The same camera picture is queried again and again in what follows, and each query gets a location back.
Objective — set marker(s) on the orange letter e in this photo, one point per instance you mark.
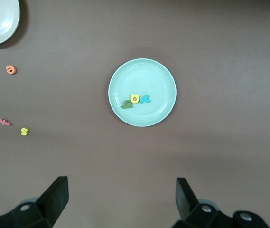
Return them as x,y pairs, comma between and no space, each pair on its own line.
7,70

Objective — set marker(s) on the pink letter f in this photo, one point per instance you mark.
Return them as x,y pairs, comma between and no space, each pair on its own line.
6,122

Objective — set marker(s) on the green plate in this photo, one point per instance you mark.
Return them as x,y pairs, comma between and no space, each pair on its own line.
149,76

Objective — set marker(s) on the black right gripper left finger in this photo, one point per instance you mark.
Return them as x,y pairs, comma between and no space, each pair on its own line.
44,209

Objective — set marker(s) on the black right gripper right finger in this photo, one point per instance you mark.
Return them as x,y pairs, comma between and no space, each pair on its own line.
194,213

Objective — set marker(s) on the teal letter y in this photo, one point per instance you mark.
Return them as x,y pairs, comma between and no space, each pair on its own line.
145,99

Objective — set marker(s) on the green letter q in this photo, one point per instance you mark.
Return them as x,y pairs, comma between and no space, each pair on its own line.
125,106

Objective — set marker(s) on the yellow letter s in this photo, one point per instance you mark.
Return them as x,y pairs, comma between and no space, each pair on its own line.
24,131

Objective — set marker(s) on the yellow letter a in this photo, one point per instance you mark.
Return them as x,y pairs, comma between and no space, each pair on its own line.
132,99

